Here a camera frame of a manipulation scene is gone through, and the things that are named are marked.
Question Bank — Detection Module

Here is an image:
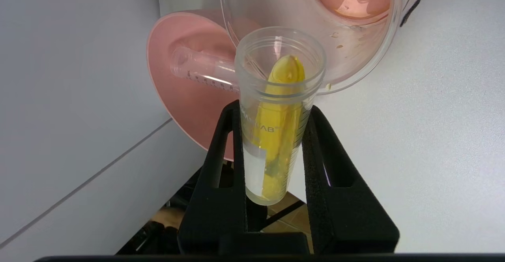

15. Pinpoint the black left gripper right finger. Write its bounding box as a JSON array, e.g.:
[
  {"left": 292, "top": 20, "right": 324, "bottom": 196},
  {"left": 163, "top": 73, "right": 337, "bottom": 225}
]
[{"left": 302, "top": 105, "right": 400, "bottom": 255}]

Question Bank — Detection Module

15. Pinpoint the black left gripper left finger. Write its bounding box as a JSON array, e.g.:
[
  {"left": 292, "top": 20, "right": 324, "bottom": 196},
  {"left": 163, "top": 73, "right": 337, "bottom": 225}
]
[{"left": 177, "top": 100, "right": 310, "bottom": 255}]

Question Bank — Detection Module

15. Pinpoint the test tube with yellow pigment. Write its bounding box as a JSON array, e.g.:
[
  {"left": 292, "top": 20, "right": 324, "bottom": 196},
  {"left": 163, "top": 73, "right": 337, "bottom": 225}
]
[{"left": 234, "top": 26, "right": 327, "bottom": 206}]

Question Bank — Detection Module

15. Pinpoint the test tube with red pigment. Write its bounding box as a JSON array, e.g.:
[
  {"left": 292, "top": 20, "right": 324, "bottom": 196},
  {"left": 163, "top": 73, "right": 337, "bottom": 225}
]
[{"left": 170, "top": 46, "right": 241, "bottom": 94}]

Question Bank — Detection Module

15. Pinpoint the clear glass beaker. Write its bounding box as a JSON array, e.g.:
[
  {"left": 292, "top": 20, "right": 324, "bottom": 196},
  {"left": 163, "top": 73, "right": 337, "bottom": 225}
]
[{"left": 220, "top": 0, "right": 428, "bottom": 95}]

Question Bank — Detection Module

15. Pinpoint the pink plastic bowl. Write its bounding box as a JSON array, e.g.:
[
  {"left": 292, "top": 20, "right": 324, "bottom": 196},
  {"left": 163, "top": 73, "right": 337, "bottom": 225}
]
[{"left": 146, "top": 10, "right": 263, "bottom": 162}]

